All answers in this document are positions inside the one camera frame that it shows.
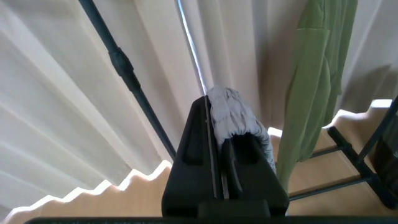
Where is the pale grey garment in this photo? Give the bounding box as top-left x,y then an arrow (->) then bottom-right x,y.
206,85 -> 277,175

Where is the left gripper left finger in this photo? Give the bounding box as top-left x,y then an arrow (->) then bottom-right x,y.
161,95 -> 223,218

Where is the beige curtain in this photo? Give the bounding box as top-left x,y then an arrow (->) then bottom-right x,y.
0,0 -> 398,220

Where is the black clothes rack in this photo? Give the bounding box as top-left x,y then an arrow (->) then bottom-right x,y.
77,0 -> 398,210

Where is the green printed shirt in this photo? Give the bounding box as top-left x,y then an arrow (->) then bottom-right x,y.
275,0 -> 359,193

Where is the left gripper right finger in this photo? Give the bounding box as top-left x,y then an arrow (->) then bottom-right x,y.
219,134 -> 290,217

